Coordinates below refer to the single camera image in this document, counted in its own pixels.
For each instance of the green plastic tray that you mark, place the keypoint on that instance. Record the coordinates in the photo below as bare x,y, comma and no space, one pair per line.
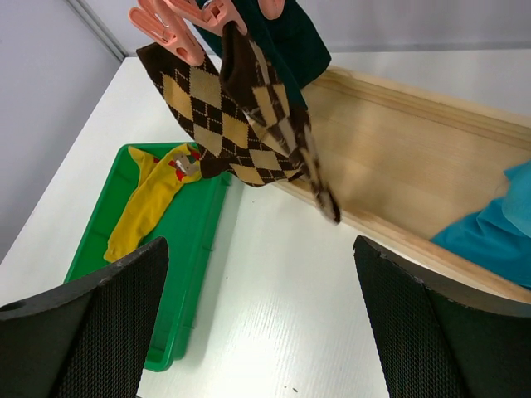
189,226

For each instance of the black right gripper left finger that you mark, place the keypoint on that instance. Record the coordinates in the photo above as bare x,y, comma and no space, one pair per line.
88,337

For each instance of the green reindeer sock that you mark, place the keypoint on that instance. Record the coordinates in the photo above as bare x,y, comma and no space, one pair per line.
290,42

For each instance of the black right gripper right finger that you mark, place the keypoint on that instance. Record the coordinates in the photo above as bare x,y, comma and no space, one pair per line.
437,337

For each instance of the brown argyle sock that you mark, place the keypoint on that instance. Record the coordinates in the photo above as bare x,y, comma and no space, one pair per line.
252,82
225,140

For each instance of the wooden hanger rack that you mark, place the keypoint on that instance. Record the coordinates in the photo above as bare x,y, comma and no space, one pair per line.
404,163

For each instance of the yellow sock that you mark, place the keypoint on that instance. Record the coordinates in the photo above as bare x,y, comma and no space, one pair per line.
160,179

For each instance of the pink round clip hanger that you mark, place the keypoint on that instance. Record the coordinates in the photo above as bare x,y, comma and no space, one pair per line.
169,25

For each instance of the teal cloth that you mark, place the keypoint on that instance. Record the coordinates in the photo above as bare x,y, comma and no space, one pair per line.
497,237

